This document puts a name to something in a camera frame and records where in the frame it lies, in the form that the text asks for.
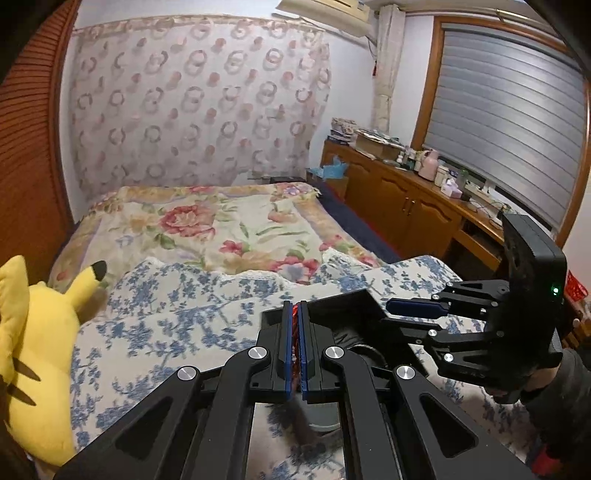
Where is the black jewelry box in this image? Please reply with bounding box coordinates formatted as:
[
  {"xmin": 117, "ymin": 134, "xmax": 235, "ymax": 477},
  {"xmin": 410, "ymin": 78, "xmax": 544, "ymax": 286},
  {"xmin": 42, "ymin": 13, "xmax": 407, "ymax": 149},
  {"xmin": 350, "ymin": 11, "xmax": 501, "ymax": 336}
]
[{"xmin": 260, "ymin": 287, "xmax": 431, "ymax": 379}]

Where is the red twisted cord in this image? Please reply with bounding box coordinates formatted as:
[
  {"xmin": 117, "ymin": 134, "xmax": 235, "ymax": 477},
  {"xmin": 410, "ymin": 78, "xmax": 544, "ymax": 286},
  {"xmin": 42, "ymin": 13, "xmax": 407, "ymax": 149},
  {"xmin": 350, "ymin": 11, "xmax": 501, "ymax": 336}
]
[{"xmin": 289, "ymin": 301, "xmax": 303, "ymax": 388}]

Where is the pale green jade bangle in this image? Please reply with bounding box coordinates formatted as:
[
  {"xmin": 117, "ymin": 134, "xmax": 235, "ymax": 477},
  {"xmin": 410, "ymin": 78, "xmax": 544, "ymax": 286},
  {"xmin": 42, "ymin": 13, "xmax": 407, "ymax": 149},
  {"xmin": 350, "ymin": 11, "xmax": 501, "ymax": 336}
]
[{"xmin": 300, "ymin": 399, "xmax": 341, "ymax": 435}]

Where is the wooden sideboard cabinet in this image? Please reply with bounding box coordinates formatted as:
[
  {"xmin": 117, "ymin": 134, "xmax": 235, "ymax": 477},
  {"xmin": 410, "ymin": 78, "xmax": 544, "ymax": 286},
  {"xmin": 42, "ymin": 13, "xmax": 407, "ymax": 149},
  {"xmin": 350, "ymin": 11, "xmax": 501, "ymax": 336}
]
[{"xmin": 321, "ymin": 140, "xmax": 504, "ymax": 275}]

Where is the blue floral bed cover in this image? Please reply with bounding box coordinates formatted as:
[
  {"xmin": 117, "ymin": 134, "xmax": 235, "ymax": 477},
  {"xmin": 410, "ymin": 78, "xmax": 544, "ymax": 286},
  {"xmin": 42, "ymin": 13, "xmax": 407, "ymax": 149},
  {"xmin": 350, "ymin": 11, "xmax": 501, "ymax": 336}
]
[{"xmin": 70, "ymin": 249, "xmax": 536, "ymax": 479}]

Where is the pink thermos jug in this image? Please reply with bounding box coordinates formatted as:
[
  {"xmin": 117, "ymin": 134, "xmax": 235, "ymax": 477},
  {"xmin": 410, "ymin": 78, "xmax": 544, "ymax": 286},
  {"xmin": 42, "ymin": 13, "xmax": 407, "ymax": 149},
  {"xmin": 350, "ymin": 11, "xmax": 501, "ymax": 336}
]
[{"xmin": 418, "ymin": 149, "xmax": 439, "ymax": 182}]

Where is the yellow Pikachu plush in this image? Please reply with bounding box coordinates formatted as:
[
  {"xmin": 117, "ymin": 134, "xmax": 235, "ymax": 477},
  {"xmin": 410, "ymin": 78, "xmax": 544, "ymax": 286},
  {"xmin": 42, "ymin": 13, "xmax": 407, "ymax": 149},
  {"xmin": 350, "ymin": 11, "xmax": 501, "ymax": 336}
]
[{"xmin": 1, "ymin": 255, "xmax": 107, "ymax": 467}]

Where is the blue tissue bag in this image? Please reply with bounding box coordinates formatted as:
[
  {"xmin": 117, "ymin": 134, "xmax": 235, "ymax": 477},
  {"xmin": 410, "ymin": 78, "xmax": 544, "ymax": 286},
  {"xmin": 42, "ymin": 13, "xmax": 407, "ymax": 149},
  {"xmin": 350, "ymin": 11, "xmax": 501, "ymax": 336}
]
[{"xmin": 321, "ymin": 155, "xmax": 349, "ymax": 180}]

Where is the grey window blind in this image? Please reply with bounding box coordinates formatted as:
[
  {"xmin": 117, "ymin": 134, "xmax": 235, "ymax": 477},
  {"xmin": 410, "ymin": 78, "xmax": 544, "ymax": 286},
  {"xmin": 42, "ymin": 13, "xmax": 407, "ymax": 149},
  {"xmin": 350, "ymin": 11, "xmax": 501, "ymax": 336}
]
[{"xmin": 423, "ymin": 22, "xmax": 586, "ymax": 229}]

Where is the floral beige quilt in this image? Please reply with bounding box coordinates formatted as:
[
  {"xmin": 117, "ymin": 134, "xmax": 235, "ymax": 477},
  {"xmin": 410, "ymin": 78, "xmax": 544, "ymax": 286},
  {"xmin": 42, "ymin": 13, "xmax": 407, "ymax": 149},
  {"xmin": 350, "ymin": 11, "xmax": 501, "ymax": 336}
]
[{"xmin": 49, "ymin": 182, "xmax": 382, "ymax": 291}]

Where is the brown slatted wardrobe door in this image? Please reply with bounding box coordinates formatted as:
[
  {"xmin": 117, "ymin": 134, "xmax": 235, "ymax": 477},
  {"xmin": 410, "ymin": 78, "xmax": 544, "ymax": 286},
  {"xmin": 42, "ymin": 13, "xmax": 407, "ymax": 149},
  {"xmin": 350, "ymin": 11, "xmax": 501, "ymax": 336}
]
[{"xmin": 1, "ymin": 1, "xmax": 80, "ymax": 283}]

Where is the lace curtain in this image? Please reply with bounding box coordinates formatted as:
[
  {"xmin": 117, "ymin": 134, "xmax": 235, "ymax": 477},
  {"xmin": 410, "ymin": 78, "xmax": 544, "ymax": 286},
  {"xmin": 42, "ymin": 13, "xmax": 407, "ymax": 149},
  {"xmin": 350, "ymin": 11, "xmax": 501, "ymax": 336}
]
[{"xmin": 372, "ymin": 5, "xmax": 406, "ymax": 133}]

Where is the pink patterned headboard cover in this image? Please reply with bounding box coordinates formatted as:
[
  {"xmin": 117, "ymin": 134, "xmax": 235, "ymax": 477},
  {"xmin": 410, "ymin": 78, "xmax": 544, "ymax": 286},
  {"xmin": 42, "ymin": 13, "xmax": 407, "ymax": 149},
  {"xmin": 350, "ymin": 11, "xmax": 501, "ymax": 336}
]
[{"xmin": 69, "ymin": 16, "xmax": 332, "ymax": 199}]

